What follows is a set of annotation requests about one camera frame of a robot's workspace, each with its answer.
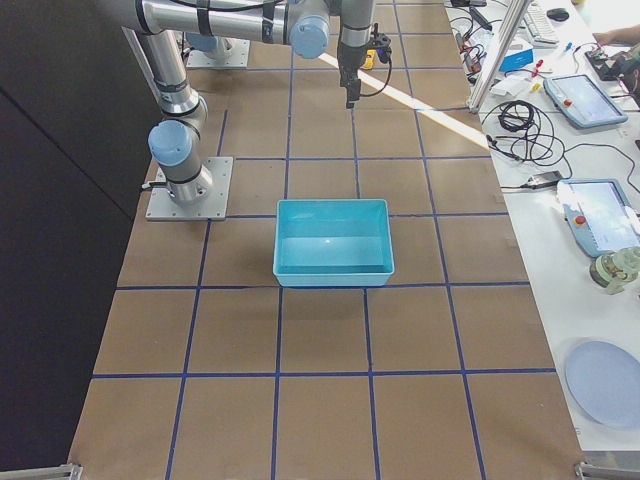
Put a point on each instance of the blue grey plate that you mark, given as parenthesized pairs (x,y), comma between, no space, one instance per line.
(603,379)

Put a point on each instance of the teach pendant tablet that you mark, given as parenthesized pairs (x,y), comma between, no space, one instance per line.
(599,215)
(583,102)

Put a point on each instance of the white keyboard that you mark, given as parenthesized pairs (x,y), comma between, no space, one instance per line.
(537,27)

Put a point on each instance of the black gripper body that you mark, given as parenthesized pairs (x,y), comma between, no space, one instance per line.
(348,59)

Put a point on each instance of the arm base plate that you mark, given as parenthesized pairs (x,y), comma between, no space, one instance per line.
(204,198)
(229,54)

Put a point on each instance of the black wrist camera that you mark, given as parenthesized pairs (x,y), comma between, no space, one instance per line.
(381,44)

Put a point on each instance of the far teach pendant tablet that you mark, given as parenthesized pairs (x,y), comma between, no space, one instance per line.
(599,215)

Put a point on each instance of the turquoise plastic bin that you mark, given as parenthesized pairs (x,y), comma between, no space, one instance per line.
(333,243)

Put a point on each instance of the near teach pendant tablet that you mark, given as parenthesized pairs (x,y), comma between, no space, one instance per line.
(583,102)

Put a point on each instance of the white blue cardboard box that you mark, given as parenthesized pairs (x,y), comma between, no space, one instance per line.
(516,59)

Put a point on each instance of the black power adapter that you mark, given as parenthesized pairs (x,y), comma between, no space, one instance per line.
(543,180)

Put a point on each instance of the aluminium frame post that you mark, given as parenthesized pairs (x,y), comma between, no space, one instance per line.
(497,50)

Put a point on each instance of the black computer mouse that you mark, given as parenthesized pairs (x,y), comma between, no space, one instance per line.
(557,14)

